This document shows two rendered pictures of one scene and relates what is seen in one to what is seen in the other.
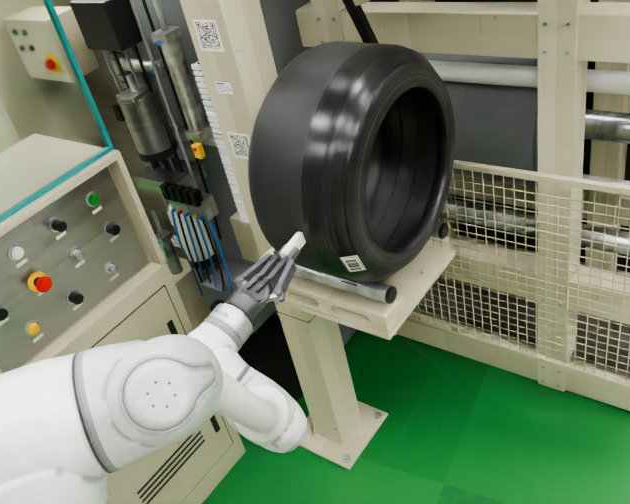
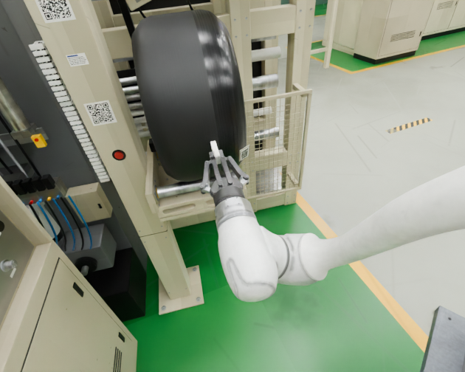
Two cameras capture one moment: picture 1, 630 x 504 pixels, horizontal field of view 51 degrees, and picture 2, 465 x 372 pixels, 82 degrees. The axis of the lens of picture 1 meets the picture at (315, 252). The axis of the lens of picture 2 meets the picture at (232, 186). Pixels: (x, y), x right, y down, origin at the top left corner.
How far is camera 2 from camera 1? 100 cm
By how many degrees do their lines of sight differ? 41
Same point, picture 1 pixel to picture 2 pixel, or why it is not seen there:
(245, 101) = (103, 67)
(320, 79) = (185, 24)
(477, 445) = not seen: hidden behind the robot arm
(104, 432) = not seen: outside the picture
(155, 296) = (57, 269)
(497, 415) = not seen: hidden behind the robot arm
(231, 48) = (84, 14)
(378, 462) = (214, 289)
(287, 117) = (177, 53)
